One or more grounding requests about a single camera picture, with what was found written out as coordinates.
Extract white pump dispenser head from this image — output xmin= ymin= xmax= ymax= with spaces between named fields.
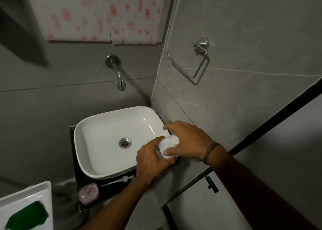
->
xmin=100 ymin=175 xmax=134 ymax=188

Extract metal sink drain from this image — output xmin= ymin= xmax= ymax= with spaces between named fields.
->
xmin=119 ymin=137 xmax=132 ymax=149

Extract person's left forearm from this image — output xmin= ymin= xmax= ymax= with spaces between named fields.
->
xmin=81 ymin=177 xmax=157 ymax=230

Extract chrome wall faucet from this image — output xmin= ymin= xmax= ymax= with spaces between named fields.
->
xmin=105 ymin=55 xmax=126 ymax=92

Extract white plastic bottle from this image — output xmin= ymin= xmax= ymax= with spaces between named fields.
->
xmin=156 ymin=134 xmax=180 ymax=160

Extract pink soap case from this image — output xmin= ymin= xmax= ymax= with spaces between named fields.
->
xmin=78 ymin=183 xmax=99 ymax=206

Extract person's right forearm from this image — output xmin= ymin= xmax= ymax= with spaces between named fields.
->
xmin=207 ymin=145 xmax=319 ymax=230

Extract black door latch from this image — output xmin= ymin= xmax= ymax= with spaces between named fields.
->
xmin=204 ymin=176 xmax=219 ymax=194

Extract brown cord bracelet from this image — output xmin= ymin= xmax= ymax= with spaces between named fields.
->
xmin=199 ymin=142 xmax=221 ymax=165

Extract green cloth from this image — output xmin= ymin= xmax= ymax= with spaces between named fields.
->
xmin=4 ymin=201 xmax=50 ymax=230

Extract person's right hand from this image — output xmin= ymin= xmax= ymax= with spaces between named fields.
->
xmin=163 ymin=121 xmax=222 ymax=162

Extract chrome towel ring holder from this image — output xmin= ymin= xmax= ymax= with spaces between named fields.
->
xmin=167 ymin=37 xmax=214 ymax=86

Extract white ceramic sink basin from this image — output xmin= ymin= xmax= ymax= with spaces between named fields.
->
xmin=73 ymin=106 xmax=172 ymax=180

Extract black sink counter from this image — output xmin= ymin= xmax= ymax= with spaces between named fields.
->
xmin=69 ymin=125 xmax=180 ymax=213

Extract person's left hand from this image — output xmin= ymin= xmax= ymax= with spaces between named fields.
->
xmin=136 ymin=136 xmax=178 ymax=186

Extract pink patterned window sheet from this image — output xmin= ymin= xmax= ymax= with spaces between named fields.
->
xmin=24 ymin=0 xmax=113 ymax=43
xmin=108 ymin=0 xmax=166 ymax=46

